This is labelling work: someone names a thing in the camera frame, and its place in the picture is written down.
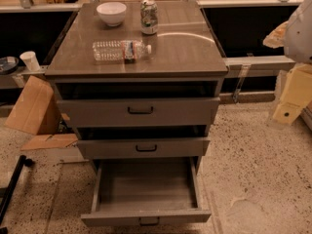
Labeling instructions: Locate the grey middle drawer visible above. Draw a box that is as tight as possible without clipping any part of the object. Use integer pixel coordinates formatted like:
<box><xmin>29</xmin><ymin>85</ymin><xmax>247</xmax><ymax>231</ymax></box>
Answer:
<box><xmin>77</xmin><ymin>137</ymin><xmax>210</xmax><ymax>160</ymax></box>

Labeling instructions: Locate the clear plastic water bottle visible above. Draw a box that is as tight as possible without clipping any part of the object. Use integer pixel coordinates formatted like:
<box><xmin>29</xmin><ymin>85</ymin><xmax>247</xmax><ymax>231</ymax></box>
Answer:
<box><xmin>93</xmin><ymin>40</ymin><xmax>152</xmax><ymax>63</ymax></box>

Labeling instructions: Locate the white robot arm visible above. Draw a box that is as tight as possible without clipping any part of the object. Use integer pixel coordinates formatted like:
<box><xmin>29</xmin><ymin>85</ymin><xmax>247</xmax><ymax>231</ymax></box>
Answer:
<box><xmin>263</xmin><ymin>0</ymin><xmax>312</xmax><ymax>125</ymax></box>

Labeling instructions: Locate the white ceramic bowl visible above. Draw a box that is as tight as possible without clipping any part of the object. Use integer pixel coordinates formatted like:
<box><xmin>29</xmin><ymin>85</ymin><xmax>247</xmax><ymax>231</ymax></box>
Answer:
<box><xmin>97</xmin><ymin>2</ymin><xmax>127</xmax><ymax>26</ymax></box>

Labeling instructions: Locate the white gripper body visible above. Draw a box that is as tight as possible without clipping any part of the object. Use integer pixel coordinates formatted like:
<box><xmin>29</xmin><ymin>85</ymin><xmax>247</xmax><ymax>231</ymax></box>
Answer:
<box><xmin>280</xmin><ymin>63</ymin><xmax>312</xmax><ymax>110</ymax></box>

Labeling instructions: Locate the metal shelf rail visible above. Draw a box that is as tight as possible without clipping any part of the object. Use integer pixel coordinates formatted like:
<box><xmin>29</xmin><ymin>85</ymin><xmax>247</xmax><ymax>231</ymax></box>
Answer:
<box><xmin>223</xmin><ymin>56</ymin><xmax>295</xmax><ymax>78</ymax></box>

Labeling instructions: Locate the grey drawer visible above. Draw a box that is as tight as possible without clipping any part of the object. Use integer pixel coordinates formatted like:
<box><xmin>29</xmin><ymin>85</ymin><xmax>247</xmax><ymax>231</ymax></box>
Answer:
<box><xmin>81</xmin><ymin>157</ymin><xmax>211</xmax><ymax>227</ymax></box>
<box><xmin>58</xmin><ymin>98</ymin><xmax>219</xmax><ymax>128</ymax></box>
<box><xmin>77</xmin><ymin>137</ymin><xmax>210</xmax><ymax>160</ymax></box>

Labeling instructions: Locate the flat brown cardboard piece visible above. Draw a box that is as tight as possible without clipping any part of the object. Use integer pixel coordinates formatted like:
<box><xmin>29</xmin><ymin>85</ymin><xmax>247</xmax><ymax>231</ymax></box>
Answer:
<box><xmin>21</xmin><ymin>134</ymin><xmax>78</xmax><ymax>151</ymax></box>

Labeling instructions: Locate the grey bottom drawer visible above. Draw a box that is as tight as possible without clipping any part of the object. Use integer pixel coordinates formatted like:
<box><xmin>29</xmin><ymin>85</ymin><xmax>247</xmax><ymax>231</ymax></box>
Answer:
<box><xmin>81</xmin><ymin>157</ymin><xmax>211</xmax><ymax>227</ymax></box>

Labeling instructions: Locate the white paper cup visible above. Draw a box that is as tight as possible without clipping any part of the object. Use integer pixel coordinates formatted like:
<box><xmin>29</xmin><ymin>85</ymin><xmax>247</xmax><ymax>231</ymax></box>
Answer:
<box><xmin>19</xmin><ymin>51</ymin><xmax>40</xmax><ymax>71</ymax></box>

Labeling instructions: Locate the black metal stand leg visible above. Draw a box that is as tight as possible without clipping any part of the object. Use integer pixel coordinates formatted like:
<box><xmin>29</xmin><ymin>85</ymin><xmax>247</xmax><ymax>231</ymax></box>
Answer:
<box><xmin>0</xmin><ymin>155</ymin><xmax>34</xmax><ymax>225</ymax></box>

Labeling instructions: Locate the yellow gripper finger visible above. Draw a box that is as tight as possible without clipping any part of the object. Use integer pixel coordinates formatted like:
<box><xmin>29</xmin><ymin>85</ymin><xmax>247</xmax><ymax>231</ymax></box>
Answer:
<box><xmin>272</xmin><ymin>103</ymin><xmax>302</xmax><ymax>125</ymax></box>
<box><xmin>263</xmin><ymin>21</ymin><xmax>288</xmax><ymax>49</ymax></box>

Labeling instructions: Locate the standing brown cardboard piece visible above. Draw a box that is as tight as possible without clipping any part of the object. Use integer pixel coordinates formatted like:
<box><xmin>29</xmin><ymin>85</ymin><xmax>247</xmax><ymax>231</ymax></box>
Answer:
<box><xmin>5</xmin><ymin>76</ymin><xmax>60</xmax><ymax>135</ymax></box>

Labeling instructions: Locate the grey top drawer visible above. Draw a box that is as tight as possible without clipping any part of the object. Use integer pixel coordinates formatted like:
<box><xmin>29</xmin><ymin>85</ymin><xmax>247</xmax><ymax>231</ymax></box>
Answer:
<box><xmin>58</xmin><ymin>98</ymin><xmax>219</xmax><ymax>128</ymax></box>

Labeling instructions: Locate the grey drawer cabinet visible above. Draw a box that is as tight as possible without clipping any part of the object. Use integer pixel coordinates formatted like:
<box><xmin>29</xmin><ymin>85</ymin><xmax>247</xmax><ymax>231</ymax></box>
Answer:
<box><xmin>46</xmin><ymin>1</ymin><xmax>227</xmax><ymax>226</ymax></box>

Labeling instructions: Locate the green soda can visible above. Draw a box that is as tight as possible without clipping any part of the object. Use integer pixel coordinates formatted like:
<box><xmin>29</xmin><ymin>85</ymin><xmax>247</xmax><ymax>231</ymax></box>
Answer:
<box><xmin>140</xmin><ymin>0</ymin><xmax>158</xmax><ymax>35</ymax></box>

